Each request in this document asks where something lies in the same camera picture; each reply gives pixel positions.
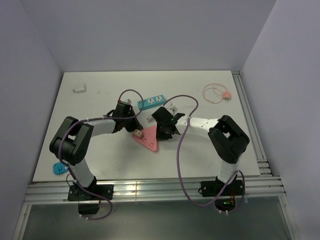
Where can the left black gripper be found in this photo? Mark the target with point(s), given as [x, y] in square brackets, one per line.
[136, 126]

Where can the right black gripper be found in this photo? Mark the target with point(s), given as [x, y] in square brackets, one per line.
[160, 136]

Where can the pink triangular power strip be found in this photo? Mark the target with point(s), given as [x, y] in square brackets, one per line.
[149, 139]

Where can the small blue adapter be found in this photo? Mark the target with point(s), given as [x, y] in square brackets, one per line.
[59, 169]

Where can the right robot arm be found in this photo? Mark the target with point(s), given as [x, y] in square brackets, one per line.
[227, 138]

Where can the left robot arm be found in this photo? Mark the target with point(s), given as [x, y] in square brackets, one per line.
[71, 141]

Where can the teal power strip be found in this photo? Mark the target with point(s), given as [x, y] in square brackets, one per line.
[151, 102]

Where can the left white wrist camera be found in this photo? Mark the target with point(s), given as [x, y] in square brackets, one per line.
[126, 101]

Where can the white wall charger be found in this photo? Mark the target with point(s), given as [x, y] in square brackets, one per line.
[79, 89]

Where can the orange charger plug on cable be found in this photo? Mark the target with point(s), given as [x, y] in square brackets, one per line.
[226, 95]

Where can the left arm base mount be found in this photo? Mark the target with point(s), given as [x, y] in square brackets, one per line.
[88, 204]

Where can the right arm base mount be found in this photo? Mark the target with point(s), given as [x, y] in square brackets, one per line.
[211, 188]

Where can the front aluminium rail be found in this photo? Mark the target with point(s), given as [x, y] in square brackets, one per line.
[49, 193]

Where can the aluminium rail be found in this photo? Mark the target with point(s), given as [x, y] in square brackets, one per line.
[49, 193]
[261, 158]

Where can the right side aluminium rail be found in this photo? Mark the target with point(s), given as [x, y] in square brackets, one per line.
[261, 158]

